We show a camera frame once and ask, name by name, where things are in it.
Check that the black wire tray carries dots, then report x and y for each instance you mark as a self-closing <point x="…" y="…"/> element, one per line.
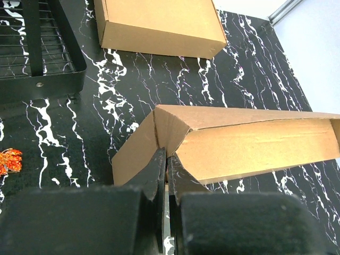
<point x="40" y="55"/>

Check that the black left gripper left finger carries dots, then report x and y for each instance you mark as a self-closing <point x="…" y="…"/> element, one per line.
<point x="101" y="219"/>

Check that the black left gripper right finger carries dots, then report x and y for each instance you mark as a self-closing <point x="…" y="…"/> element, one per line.
<point x="204" y="222"/>

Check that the closed brown cardboard box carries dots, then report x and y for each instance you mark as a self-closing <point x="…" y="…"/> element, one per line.
<point x="170" y="28"/>

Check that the small orange flower toy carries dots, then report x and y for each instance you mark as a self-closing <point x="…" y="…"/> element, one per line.
<point x="11" y="161"/>

